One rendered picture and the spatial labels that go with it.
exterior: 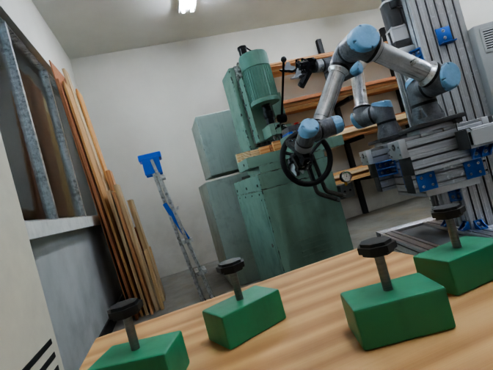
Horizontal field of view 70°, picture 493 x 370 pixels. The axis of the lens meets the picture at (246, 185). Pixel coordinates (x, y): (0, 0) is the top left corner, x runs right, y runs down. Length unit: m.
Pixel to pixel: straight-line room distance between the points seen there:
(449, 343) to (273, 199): 1.52
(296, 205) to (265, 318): 1.41
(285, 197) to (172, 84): 2.89
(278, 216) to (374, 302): 1.48
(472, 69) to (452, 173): 0.59
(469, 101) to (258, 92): 1.11
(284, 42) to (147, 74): 1.81
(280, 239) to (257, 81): 0.91
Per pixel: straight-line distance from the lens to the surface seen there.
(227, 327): 0.54
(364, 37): 1.62
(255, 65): 2.14
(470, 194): 2.16
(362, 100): 2.46
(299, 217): 1.96
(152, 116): 4.40
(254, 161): 1.89
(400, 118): 4.74
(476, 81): 2.24
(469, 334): 0.48
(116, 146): 4.36
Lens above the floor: 0.75
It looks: level
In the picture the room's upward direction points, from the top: 15 degrees counter-clockwise
